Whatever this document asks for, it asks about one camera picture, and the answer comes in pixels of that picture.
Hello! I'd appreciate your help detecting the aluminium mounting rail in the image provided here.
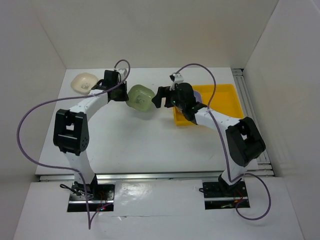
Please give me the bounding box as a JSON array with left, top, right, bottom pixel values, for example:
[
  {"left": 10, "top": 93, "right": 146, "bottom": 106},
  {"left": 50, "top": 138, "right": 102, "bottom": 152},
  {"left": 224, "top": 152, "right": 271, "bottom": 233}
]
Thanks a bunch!
[{"left": 37, "top": 169, "right": 232, "bottom": 183}]

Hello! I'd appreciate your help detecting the yellow plastic bin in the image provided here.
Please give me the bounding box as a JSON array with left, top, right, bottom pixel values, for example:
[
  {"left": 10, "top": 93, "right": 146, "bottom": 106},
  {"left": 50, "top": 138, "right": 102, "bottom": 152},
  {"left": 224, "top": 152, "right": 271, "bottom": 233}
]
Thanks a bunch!
[{"left": 172, "top": 83, "right": 245, "bottom": 127}]

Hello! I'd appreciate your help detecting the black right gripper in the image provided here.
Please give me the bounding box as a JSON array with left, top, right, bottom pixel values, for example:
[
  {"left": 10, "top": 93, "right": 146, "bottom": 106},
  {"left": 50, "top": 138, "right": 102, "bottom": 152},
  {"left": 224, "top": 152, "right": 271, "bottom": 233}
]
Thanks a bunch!
[{"left": 151, "top": 86, "right": 186, "bottom": 110}]

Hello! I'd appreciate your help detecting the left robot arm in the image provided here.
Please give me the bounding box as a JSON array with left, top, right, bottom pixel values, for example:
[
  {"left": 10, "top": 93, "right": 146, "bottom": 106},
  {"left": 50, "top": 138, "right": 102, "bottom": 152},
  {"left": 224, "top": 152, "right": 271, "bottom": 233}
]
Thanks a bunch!
[{"left": 53, "top": 68, "right": 129, "bottom": 200}]

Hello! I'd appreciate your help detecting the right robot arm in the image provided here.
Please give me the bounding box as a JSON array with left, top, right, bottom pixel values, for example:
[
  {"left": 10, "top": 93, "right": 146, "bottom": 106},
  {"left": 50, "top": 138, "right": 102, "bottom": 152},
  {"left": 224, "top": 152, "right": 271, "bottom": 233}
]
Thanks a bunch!
[{"left": 152, "top": 83, "right": 266, "bottom": 196}]

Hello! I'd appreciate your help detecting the aluminium side rail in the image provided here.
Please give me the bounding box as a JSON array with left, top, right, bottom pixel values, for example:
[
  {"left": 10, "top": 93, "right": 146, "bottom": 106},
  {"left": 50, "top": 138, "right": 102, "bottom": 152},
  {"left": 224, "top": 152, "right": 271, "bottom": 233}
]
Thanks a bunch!
[{"left": 231, "top": 68, "right": 275, "bottom": 177}]

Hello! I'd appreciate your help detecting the cream panda plate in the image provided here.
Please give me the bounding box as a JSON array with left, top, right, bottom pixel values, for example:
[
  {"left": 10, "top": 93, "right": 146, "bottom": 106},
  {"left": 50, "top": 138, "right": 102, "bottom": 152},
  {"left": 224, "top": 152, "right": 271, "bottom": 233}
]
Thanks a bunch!
[{"left": 70, "top": 72, "right": 99, "bottom": 95}]

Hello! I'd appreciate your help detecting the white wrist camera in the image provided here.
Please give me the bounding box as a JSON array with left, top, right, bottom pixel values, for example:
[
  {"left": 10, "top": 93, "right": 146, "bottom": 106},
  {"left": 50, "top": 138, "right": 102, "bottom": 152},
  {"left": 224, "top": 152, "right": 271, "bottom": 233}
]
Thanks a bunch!
[
  {"left": 116, "top": 68, "right": 128, "bottom": 82},
  {"left": 169, "top": 73, "right": 184, "bottom": 91}
]

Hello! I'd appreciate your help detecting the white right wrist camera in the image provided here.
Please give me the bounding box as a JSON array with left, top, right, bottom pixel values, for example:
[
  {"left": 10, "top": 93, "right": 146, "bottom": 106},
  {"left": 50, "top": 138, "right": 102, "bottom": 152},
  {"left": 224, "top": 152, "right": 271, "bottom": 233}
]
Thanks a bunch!
[{"left": 169, "top": 73, "right": 184, "bottom": 91}]

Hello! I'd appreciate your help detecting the green panda plate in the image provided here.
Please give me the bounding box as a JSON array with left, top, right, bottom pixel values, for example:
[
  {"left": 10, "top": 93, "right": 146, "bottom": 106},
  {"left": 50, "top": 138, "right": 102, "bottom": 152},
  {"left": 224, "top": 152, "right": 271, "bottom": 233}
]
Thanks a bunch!
[{"left": 126, "top": 84, "right": 155, "bottom": 113}]

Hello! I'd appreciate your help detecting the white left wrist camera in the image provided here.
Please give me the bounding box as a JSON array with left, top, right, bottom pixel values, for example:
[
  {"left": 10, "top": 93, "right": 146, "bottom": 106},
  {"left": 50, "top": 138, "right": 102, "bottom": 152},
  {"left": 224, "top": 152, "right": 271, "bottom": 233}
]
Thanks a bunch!
[{"left": 116, "top": 68, "right": 128, "bottom": 82}]

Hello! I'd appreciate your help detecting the purple panda plate back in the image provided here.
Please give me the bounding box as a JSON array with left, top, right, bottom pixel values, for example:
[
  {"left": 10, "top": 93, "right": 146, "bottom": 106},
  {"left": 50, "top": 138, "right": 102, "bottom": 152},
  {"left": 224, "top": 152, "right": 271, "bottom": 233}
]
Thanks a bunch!
[{"left": 193, "top": 90, "right": 202, "bottom": 103}]

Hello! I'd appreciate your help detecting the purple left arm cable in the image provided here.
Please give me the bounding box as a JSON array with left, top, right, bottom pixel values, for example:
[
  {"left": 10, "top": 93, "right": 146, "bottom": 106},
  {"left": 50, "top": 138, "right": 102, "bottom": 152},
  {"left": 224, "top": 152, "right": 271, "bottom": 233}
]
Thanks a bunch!
[{"left": 16, "top": 59, "right": 131, "bottom": 230}]

